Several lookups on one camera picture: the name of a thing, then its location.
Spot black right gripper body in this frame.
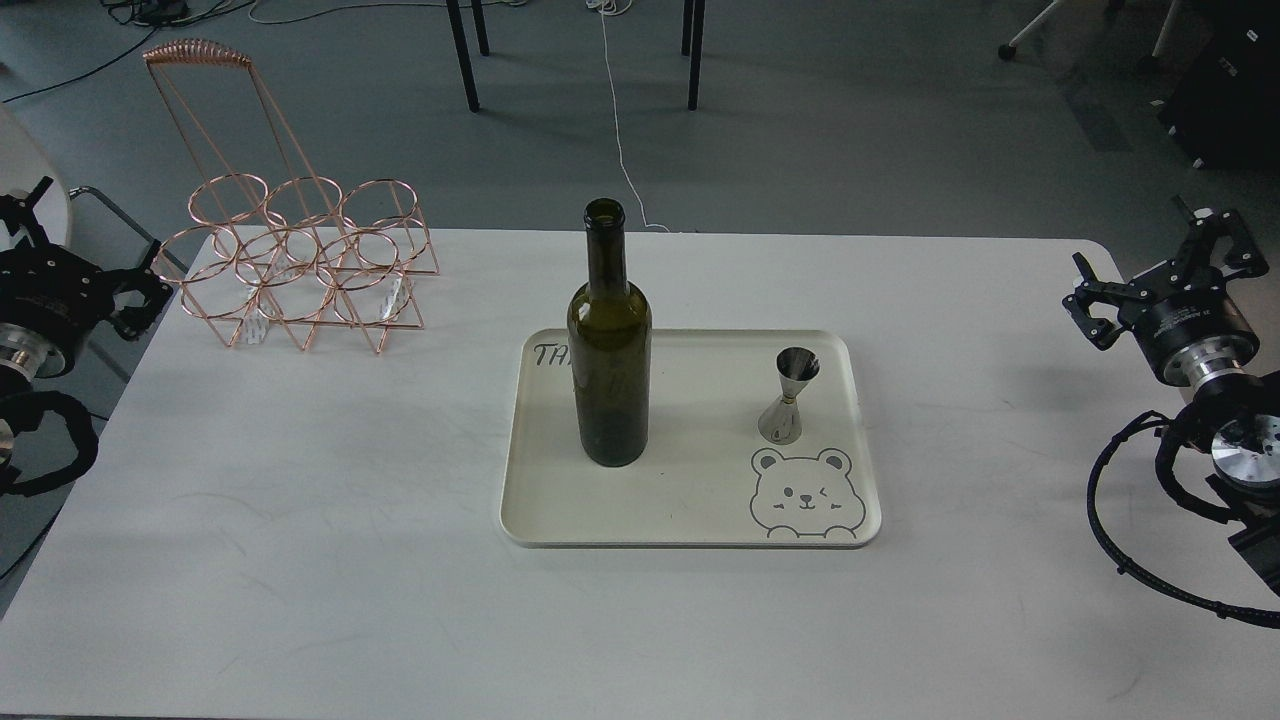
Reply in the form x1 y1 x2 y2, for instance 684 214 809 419
1129 264 1260 386

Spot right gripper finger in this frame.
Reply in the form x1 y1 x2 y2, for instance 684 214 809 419
1170 196 1268 286
1062 252 1151 352

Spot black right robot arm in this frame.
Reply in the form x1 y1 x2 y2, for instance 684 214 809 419
1062 208 1279 629

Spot black table legs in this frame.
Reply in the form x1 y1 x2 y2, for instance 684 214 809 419
445 0 707 113

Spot office chair base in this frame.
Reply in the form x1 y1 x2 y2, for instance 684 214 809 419
997 0 1187 70

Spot copper wire bottle rack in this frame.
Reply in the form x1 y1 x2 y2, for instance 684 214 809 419
143 38 442 354

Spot white floor cable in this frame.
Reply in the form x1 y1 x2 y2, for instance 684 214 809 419
585 0 673 234

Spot black floor cables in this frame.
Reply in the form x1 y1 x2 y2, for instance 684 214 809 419
0 0 256 105

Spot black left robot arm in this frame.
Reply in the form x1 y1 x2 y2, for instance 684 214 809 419
1 176 174 497

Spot steel double jigger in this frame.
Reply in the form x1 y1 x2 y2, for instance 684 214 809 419
756 346 820 445

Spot cream bear serving tray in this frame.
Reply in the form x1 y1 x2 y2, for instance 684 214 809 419
500 329 882 548

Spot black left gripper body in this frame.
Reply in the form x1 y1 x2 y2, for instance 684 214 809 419
1 245 115 378

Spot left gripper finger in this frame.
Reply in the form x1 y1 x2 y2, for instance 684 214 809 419
105 240 174 341
1 177 54 251

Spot dark green wine bottle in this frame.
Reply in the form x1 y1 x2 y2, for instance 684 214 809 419
566 199 652 468

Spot black equipment cart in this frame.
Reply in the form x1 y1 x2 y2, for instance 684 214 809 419
1158 1 1279 169

